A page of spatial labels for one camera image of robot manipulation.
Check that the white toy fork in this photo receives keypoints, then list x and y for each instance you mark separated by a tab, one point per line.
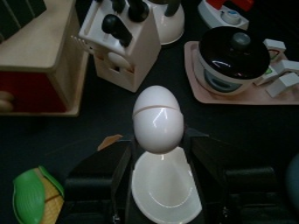
83	44

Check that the toy corn green husk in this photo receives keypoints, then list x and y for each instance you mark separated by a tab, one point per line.
31	198

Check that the white plastic toy egg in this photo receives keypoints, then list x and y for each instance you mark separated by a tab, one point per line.
158	122

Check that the toy cooker black lid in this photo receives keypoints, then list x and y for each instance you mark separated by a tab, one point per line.
234	61

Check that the white wooden arch block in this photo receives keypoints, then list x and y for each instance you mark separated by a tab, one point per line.
287	67

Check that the wooden toy oven box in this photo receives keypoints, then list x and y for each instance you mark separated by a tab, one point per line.
39	58

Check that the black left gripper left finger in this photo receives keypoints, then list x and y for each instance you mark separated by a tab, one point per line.
98	180

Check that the wooden toy spoon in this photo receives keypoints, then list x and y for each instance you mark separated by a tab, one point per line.
119	60

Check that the pink toy tray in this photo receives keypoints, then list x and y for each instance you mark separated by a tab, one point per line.
234	99

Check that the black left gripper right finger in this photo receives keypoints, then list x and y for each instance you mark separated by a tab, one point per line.
234	180

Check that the small white plate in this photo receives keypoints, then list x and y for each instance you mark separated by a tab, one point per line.
166	189

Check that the orange toy piece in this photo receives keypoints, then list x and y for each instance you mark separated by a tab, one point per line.
108	141

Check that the white wooden knife block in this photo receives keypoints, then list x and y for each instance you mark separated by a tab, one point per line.
134	61

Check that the white block green print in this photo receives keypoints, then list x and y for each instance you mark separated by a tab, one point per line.
266	76

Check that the white toy appliance red lever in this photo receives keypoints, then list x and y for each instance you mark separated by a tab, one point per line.
222	14

